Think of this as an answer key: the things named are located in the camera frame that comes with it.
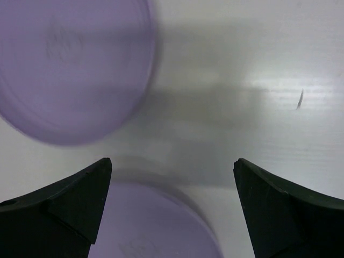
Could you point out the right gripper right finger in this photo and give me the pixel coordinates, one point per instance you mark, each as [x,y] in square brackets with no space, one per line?
[285,219]

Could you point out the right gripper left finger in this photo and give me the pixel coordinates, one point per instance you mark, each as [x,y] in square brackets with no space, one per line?
[59,220]

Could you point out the near purple plate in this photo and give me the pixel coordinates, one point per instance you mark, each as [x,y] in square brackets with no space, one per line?
[144,221]

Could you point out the purple plate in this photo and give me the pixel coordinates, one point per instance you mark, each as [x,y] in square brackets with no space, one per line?
[144,221]
[73,72]

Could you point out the far purple plate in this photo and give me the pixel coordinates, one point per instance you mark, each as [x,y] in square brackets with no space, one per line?
[73,72]

